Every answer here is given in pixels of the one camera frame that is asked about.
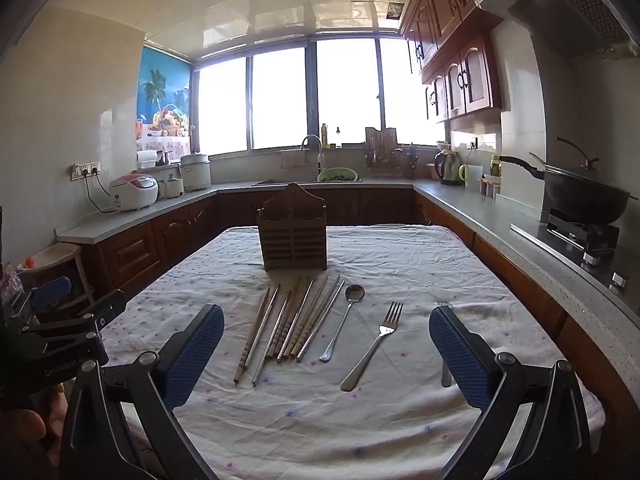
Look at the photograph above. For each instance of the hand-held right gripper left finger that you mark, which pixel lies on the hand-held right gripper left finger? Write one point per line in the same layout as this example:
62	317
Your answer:
195	355

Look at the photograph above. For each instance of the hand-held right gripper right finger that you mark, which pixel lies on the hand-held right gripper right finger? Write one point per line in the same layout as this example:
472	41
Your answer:
460	360

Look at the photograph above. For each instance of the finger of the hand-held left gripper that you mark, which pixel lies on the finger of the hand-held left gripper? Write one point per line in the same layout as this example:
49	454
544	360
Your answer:
50	290
107	305

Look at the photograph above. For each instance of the row of chopsticks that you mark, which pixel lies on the row of chopsticks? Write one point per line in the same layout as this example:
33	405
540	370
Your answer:
287	320

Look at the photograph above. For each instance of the wooden utensil holder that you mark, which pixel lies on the wooden utensil holder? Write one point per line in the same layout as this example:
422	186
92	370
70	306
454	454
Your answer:
292	232

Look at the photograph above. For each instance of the person's left hand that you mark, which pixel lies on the person's left hand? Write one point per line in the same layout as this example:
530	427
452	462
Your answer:
20	425

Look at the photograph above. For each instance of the silver metal cutlery piece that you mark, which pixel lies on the silver metal cutlery piece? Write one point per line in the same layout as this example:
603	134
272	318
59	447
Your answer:
446	377

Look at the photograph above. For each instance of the wooden stool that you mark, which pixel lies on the wooden stool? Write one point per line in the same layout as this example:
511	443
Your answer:
60	260

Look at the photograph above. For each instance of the wooden lower cabinets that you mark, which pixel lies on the wooden lower cabinets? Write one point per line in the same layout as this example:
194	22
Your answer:
130	255

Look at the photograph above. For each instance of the wooden cabinets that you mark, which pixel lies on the wooden cabinets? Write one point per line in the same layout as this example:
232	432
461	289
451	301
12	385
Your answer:
130	255
450	45

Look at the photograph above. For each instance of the metal fork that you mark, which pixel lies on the metal fork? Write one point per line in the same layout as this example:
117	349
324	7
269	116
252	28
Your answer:
377	342

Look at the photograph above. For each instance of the white and pink rice cooker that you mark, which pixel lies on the white and pink rice cooker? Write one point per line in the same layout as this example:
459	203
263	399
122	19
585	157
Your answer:
134	192

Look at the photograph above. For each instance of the metal spoon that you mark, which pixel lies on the metal spoon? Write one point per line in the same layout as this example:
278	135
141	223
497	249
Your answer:
342	317

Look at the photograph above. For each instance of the white floral tablecloth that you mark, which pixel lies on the white floral tablecloth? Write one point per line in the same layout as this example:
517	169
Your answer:
310	410

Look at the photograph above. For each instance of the grey kitchen countertop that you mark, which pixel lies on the grey kitchen countertop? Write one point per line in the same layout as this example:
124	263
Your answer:
475	210

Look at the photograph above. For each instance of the large white cooker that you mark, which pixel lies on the large white cooker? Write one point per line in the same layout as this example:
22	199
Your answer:
195	172

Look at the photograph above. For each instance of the gas stove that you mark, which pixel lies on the gas stove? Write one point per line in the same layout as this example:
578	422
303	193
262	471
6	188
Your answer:
580	240

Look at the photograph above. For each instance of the white spice container set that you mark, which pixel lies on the white spice container set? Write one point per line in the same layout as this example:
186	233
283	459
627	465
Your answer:
490	187

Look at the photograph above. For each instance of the green and white cup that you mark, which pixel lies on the green and white cup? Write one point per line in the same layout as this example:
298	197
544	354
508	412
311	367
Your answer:
471	174

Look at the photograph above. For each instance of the electric kettle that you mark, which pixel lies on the electric kettle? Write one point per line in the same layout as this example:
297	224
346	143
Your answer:
447	166

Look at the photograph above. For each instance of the green lidded jar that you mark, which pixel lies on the green lidded jar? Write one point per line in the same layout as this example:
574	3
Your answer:
495	165

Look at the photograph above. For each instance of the black wok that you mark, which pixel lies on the black wok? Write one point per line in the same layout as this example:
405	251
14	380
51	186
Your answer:
585	195

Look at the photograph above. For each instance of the palm tree printed blind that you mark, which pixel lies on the palm tree printed blind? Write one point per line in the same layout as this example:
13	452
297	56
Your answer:
164	105

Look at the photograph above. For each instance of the green plastic basin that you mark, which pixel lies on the green plastic basin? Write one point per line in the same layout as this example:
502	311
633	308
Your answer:
338	175

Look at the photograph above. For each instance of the wooden knife rack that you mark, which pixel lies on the wooden knife rack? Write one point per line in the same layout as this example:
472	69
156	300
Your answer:
380	145

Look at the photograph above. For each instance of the curved metal faucet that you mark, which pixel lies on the curved metal faucet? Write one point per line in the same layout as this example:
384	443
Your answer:
314	152

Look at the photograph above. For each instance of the clear pump bottle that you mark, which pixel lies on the clear pump bottle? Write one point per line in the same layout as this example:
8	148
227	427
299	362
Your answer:
338	138

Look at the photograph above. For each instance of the yellow bottle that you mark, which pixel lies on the yellow bottle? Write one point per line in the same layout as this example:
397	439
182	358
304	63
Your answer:
324	136

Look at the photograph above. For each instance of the large kitchen window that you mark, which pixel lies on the large kitchen window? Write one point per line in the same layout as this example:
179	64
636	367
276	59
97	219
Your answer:
320	95

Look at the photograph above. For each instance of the wooden upper cabinets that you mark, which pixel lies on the wooden upper cabinets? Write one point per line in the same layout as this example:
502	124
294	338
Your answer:
450	45

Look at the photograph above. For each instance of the ceiling vent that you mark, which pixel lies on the ceiling vent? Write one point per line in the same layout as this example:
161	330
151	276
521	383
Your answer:
395	10

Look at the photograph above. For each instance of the range hood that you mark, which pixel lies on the range hood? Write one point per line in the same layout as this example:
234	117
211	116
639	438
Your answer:
565	5

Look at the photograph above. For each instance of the wall power socket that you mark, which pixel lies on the wall power socket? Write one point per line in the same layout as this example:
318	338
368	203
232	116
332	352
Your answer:
85	170

